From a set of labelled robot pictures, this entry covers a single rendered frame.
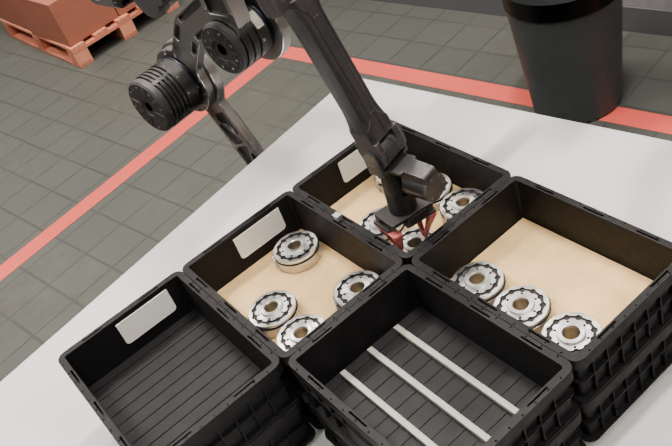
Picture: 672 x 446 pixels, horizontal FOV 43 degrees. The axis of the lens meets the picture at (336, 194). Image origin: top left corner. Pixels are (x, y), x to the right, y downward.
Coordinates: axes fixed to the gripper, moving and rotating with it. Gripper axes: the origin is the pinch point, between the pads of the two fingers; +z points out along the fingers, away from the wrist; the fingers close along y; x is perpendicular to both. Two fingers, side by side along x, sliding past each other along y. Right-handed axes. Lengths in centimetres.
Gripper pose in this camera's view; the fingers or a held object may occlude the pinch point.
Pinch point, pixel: (412, 241)
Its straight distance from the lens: 172.6
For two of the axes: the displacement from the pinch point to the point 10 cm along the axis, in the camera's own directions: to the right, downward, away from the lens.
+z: 2.5, 7.8, 5.8
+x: -5.3, -3.9, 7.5
